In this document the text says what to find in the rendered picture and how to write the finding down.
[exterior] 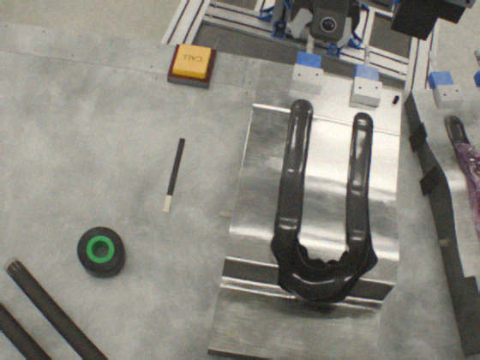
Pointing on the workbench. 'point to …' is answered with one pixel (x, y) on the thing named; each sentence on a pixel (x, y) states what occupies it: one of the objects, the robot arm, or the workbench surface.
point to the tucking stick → (173, 175)
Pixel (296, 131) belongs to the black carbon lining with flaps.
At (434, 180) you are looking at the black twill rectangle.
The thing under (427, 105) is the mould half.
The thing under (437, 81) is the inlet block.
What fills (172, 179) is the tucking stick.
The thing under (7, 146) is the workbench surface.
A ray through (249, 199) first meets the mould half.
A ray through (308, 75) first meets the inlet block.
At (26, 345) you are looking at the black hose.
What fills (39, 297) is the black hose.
